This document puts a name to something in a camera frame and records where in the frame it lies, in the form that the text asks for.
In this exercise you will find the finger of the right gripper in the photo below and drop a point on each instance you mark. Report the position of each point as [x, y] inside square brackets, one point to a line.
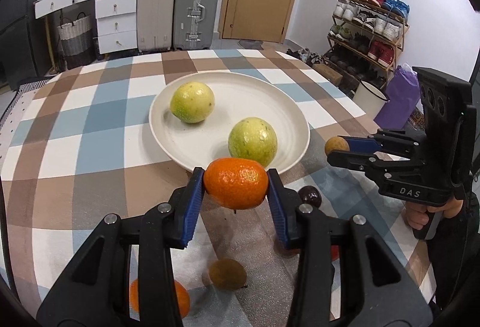
[397, 142]
[374, 168]

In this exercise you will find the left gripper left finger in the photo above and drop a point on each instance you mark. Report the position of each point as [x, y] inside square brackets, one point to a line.
[122, 274]

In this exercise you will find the checkered tablecloth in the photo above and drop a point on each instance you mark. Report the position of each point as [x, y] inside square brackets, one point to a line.
[82, 148]

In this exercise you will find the wooden shoe rack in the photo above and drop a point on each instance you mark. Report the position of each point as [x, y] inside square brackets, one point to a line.
[366, 39]

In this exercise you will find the white drawer cabinet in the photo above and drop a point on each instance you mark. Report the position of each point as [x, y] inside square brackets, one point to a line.
[116, 21]

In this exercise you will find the white bucket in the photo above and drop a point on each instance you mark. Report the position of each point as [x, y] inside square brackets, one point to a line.
[370, 99]

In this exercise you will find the dark red cherry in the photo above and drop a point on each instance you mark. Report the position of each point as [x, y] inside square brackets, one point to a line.
[310, 195]

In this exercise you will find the silver suitcase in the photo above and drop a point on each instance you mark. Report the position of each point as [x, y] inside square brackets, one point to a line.
[193, 24]

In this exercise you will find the woven laundry basket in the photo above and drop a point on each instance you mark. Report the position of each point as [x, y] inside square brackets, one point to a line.
[77, 41]

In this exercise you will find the person's right hand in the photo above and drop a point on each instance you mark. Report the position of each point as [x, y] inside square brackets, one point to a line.
[416, 215]

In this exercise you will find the red cherry tomato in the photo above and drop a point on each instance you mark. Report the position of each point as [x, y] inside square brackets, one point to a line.
[334, 253]

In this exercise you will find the purple bag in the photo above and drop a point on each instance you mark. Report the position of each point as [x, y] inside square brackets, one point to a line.
[403, 92]

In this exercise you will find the green striped guava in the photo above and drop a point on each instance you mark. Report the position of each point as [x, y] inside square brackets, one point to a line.
[192, 102]

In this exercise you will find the cream round plate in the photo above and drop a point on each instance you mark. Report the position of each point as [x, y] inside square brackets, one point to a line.
[237, 96]

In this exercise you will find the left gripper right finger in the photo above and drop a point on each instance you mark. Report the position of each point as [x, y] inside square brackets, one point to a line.
[365, 286]

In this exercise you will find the orange mandarin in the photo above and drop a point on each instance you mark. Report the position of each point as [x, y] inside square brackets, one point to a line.
[237, 184]
[183, 298]

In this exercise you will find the beige suitcase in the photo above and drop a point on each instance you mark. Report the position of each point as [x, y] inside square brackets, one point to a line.
[154, 24]

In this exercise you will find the brown longan front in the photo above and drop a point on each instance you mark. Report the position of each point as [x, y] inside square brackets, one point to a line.
[227, 274]

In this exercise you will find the large yellow-green guava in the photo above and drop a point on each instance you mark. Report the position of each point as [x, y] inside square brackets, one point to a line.
[254, 139]

